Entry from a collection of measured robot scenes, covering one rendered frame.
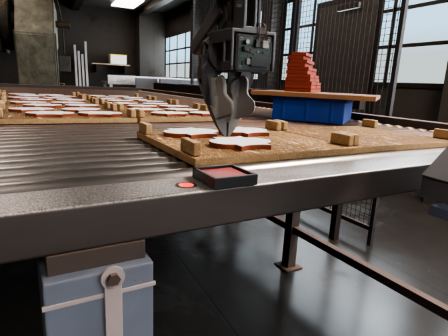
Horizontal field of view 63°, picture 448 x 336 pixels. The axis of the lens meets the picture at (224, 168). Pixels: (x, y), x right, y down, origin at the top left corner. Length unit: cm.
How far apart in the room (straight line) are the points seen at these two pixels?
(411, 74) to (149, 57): 866
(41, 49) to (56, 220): 709
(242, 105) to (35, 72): 706
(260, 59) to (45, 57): 708
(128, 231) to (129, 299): 9
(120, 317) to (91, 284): 6
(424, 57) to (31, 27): 616
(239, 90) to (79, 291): 35
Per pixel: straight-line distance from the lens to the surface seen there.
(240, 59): 50
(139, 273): 51
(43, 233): 48
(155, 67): 1174
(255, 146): 74
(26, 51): 755
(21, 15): 774
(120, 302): 52
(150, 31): 1177
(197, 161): 64
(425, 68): 430
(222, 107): 54
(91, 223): 48
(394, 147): 99
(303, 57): 177
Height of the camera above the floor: 107
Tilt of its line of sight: 13 degrees down
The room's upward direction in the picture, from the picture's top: 3 degrees clockwise
